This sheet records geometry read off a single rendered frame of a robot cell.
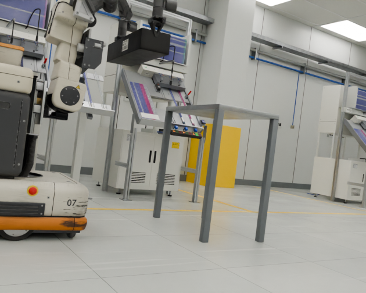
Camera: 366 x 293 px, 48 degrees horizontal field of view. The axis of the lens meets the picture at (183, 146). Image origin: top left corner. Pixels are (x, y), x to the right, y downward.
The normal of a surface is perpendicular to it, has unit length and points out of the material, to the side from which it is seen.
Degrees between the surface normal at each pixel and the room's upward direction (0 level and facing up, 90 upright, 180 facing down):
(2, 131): 90
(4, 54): 92
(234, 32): 90
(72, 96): 90
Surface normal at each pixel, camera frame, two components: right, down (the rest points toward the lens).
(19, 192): 0.48, -0.04
